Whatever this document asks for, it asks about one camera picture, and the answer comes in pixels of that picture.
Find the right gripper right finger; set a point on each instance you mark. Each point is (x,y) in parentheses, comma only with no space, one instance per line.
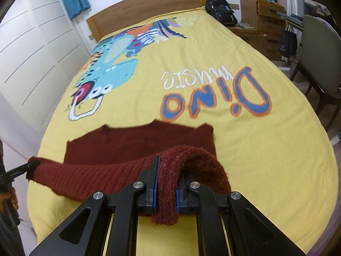
(229,224)

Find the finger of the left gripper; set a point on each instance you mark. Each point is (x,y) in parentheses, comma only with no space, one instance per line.
(10,176)

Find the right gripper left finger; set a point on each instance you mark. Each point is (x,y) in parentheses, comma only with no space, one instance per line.
(105,224)

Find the dark red knit sweater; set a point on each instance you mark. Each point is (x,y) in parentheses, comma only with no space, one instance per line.
(108,159)

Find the left hand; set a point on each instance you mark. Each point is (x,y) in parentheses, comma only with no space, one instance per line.
(9,196)

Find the white wardrobe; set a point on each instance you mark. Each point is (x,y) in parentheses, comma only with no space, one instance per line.
(41,52)

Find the yellow dino print bedspread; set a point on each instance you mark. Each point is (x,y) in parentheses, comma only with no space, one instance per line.
(185,68)

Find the dark blue hanging bag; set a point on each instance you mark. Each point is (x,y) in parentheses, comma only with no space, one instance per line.
(288,42)

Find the grey green chair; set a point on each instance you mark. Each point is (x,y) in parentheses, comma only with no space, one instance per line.
(319,63)

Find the wooden drawer cabinet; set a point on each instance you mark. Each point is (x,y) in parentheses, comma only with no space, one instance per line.
(262,26)

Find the black backpack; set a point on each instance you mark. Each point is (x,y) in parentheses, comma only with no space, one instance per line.
(221,11)

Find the wooden bed headboard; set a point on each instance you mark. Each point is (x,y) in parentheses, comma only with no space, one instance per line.
(130,12)

